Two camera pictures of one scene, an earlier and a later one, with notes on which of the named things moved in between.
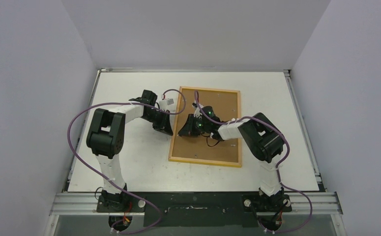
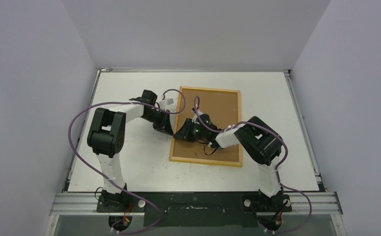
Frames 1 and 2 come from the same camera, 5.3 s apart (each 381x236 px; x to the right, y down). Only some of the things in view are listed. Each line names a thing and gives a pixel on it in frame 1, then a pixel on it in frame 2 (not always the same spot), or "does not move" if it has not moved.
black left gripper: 164,126 does not move
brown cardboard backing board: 222,107 does not move
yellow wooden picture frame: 204,162 does not move
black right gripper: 191,125 to 190,131
